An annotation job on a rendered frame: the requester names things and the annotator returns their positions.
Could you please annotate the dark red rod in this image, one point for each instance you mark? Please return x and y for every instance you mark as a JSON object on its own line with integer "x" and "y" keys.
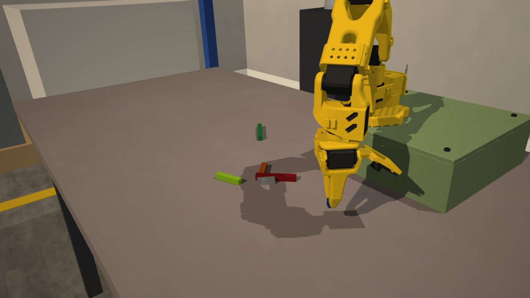
{"x": 278, "y": 176}

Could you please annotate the orange rod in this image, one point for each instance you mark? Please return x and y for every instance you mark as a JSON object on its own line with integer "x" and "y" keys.
{"x": 263, "y": 167}

